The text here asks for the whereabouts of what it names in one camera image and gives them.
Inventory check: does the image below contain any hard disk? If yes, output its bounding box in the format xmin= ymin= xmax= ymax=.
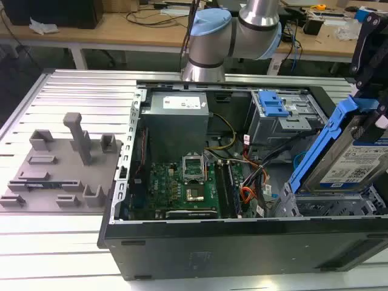
xmin=289 ymin=95 xmax=388 ymax=195

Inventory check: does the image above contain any grey metal disk bay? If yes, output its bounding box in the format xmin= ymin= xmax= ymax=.
xmin=274 ymin=181 xmax=388 ymax=218

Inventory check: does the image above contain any RAM slot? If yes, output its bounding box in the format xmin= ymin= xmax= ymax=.
xmin=215 ymin=161 xmax=233 ymax=219
xmin=226 ymin=161 xmax=244 ymax=218

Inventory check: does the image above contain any clear plastic bag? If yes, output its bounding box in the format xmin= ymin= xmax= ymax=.
xmin=334 ymin=22 xmax=362 ymax=41

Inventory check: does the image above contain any blue cardboard box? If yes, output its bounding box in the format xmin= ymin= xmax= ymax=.
xmin=354 ymin=5 xmax=374 ymax=22

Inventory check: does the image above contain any small black device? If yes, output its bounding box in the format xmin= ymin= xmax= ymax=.
xmin=303 ymin=15 xmax=325 ymax=36

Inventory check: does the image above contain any blue plastic drive latch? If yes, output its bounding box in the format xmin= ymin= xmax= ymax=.
xmin=258 ymin=90 xmax=290 ymax=118

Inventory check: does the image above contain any grey optical drive cage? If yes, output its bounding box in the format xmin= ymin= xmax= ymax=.
xmin=247 ymin=89 xmax=330 ymax=147

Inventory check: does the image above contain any grey power supply unit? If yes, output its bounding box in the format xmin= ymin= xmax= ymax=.
xmin=141 ymin=92 xmax=210 ymax=159

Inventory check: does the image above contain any metal socket cover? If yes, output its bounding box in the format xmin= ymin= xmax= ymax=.
xmin=181 ymin=154 xmax=207 ymax=183

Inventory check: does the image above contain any CPU socket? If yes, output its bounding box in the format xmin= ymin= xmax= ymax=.
xmin=184 ymin=186 xmax=206 ymax=203

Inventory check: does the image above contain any wooden desk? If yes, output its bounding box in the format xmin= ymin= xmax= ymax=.
xmin=0 ymin=5 xmax=388 ymax=64

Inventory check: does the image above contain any green motherboard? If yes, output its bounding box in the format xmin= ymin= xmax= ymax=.
xmin=127 ymin=157 xmax=252 ymax=219

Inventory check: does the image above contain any black open PC case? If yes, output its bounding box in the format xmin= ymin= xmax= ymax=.
xmin=96 ymin=79 xmax=388 ymax=281

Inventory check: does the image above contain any black box on desk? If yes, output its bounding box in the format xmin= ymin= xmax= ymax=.
xmin=2 ymin=0 xmax=104 ymax=30

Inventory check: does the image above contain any crumpled white paper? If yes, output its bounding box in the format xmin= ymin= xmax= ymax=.
xmin=28 ymin=17 xmax=60 ymax=35

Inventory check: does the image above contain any grey parts rack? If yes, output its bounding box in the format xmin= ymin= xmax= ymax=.
xmin=0 ymin=112 xmax=124 ymax=213

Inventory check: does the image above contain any dark RAM stick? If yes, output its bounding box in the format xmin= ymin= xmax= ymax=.
xmin=8 ymin=180 xmax=78 ymax=190

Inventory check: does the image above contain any blue hanging cable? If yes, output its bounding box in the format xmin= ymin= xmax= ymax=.
xmin=284 ymin=23 xmax=304 ymax=72

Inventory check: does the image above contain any black sleeved cable bundle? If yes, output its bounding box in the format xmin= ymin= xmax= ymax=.
xmin=242 ymin=129 xmax=323 ymax=190

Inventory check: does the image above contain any yellow and black power cable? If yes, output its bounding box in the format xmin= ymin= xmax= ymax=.
xmin=205 ymin=112 xmax=238 ymax=151

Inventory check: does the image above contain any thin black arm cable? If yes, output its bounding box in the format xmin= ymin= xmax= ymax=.
xmin=178 ymin=0 xmax=201 ymax=71

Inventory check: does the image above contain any orange and red wire bundle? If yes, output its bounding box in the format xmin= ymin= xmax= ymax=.
xmin=240 ymin=186 xmax=259 ymax=206

